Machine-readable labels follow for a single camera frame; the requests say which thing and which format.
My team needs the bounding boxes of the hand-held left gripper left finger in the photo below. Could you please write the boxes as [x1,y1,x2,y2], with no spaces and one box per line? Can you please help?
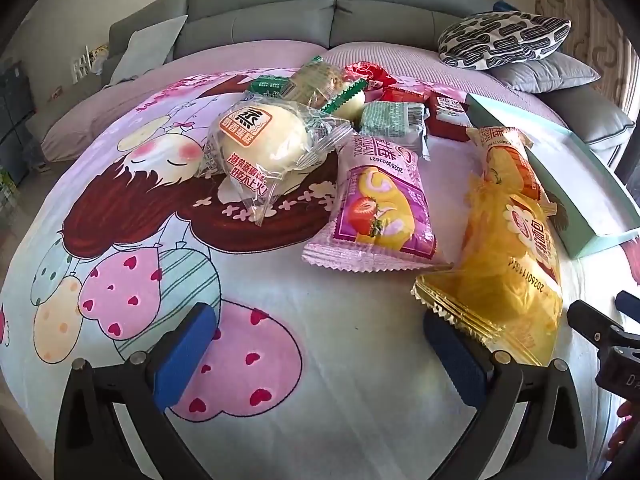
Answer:
[54,302,221,480]

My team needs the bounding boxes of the light grey cushion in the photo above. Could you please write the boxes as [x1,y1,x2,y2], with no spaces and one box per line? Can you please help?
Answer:
[107,15,188,86]

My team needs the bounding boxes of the patterned beige curtain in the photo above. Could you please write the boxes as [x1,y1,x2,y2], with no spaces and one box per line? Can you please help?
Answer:
[535,0,628,108]

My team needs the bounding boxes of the yellow cake packet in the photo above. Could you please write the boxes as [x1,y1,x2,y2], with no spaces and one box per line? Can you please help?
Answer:
[411,172,563,366]

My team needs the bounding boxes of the clear steamed cake packet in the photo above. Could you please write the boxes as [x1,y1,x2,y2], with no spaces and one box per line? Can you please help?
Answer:
[197,100,353,226]

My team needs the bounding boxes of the red foil candy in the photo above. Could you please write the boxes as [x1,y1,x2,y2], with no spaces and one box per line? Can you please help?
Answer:
[345,61,388,91]

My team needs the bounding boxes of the pink textured sofa cover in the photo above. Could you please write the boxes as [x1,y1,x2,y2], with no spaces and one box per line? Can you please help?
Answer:
[40,40,566,161]

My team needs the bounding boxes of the clear cracker packet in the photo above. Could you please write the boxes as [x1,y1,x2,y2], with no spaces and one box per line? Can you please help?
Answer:
[287,57,351,111]

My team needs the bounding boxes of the long red packet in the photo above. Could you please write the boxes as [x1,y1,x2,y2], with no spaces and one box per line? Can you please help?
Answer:
[381,84,427,107]

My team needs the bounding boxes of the red biscuit packet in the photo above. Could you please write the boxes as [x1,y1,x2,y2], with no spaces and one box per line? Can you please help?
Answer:
[427,94,473,141]

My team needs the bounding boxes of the green patterned snack packet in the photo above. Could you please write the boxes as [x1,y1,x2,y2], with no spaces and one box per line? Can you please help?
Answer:
[360,101,432,161]

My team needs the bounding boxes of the small green packet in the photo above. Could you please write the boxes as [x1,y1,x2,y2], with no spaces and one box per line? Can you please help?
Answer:
[246,74,293,98]

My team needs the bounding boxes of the person's right hand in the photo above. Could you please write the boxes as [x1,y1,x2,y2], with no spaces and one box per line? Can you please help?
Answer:
[605,400,640,461]

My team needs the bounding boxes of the orange striped cake packet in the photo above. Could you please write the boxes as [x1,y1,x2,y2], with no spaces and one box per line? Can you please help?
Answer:
[466,125,558,216]

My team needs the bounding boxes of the black and white patterned pillow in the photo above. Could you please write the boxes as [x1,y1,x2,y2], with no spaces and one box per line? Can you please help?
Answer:
[437,10,572,71]

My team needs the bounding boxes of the printed blanket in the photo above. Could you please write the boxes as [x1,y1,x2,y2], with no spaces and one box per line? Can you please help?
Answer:
[0,67,640,480]

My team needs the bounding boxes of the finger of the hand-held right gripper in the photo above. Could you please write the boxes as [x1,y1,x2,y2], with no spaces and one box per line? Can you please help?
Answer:
[615,290,640,317]
[566,299,628,348]

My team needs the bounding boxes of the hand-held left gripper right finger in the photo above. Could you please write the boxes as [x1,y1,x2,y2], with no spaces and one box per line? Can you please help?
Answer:
[422,312,588,480]

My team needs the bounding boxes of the white small rack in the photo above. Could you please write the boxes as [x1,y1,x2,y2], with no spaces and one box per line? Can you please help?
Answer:
[72,45,110,83]

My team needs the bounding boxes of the teal shallow box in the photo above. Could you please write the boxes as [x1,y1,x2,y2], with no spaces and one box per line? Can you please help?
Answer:
[465,92,640,260]

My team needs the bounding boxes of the dark storage drawers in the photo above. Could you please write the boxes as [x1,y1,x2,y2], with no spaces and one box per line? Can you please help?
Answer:
[0,60,38,186]

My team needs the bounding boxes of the pink swiss roll packet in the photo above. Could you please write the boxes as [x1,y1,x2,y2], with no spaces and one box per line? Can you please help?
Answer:
[301,132,453,273]

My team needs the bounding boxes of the grey sofa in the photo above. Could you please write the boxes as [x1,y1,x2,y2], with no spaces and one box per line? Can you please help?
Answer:
[37,0,636,161]

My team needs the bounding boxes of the grey pillow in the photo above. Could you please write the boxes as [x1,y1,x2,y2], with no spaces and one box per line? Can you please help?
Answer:
[492,52,601,95]

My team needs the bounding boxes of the green-edged clear packet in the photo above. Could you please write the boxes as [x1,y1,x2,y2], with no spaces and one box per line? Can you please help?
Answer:
[320,79,368,122]

